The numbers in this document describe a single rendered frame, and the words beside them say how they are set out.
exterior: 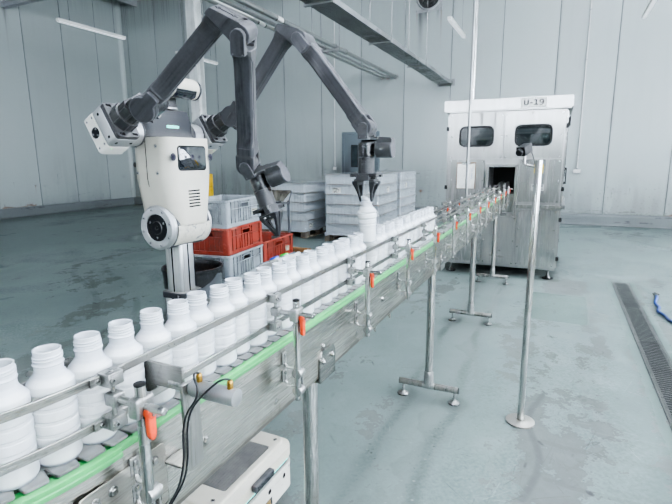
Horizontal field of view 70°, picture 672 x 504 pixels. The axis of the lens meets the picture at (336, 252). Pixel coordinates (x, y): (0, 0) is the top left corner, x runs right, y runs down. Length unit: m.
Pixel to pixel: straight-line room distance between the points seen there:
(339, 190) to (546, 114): 3.71
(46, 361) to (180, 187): 1.08
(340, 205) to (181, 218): 6.67
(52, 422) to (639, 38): 11.63
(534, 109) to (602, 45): 5.83
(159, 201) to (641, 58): 10.81
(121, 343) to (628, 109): 11.26
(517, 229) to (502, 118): 1.31
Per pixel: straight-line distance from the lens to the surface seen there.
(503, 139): 6.08
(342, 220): 8.34
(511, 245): 6.15
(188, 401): 0.84
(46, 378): 0.78
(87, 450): 0.85
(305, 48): 1.77
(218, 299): 1.00
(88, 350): 0.80
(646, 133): 11.67
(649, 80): 11.74
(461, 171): 6.14
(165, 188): 1.74
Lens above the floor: 1.42
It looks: 11 degrees down
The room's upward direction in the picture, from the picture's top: straight up
